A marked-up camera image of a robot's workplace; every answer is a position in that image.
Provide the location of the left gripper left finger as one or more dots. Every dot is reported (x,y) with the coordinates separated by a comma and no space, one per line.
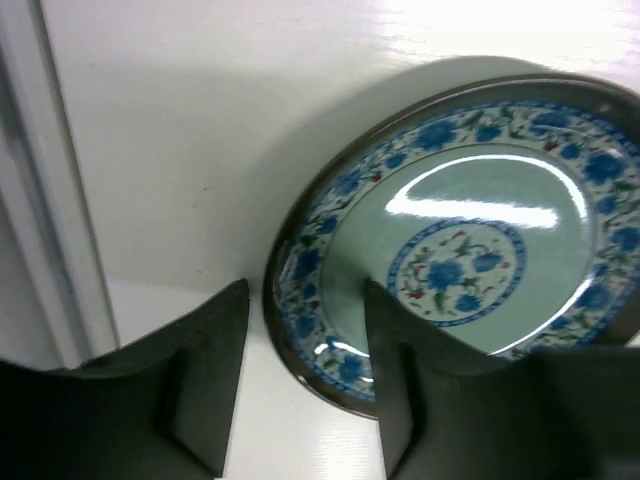
(159,408)

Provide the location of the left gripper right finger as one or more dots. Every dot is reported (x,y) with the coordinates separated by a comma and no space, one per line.
(448,411)

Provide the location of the blue floral green plate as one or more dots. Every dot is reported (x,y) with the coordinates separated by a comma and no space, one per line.
(505,212)

